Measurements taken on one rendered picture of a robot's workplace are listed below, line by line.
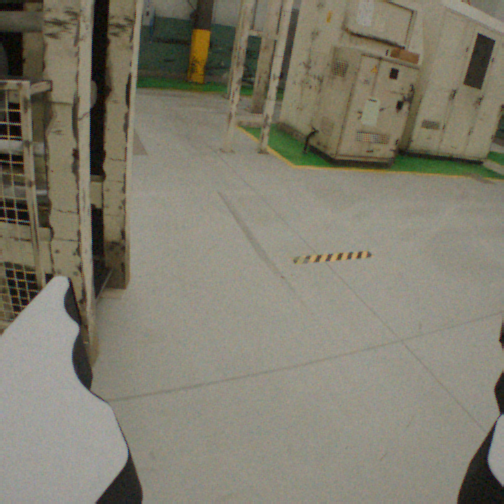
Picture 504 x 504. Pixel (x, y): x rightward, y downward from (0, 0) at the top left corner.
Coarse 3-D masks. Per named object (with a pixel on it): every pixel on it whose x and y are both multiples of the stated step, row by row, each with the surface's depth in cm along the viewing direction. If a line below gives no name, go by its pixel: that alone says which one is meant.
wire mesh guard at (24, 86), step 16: (0, 80) 73; (0, 160) 82; (32, 160) 82; (32, 176) 84; (32, 192) 85; (32, 208) 87; (32, 224) 89; (32, 240) 91; (32, 272) 97; (16, 288) 99; (16, 304) 102; (0, 320) 106
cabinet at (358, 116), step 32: (352, 64) 376; (384, 64) 381; (416, 64) 394; (320, 96) 432; (352, 96) 388; (384, 96) 401; (320, 128) 438; (352, 128) 407; (384, 128) 423; (352, 160) 432; (384, 160) 448
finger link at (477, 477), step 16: (496, 384) 9; (496, 400) 9; (496, 432) 6; (480, 448) 7; (496, 448) 6; (480, 464) 6; (496, 464) 6; (464, 480) 7; (480, 480) 6; (496, 480) 5; (464, 496) 6; (480, 496) 6; (496, 496) 5
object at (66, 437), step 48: (48, 288) 10; (0, 336) 9; (48, 336) 8; (0, 384) 7; (48, 384) 7; (0, 432) 6; (48, 432) 6; (96, 432) 6; (0, 480) 5; (48, 480) 5; (96, 480) 6
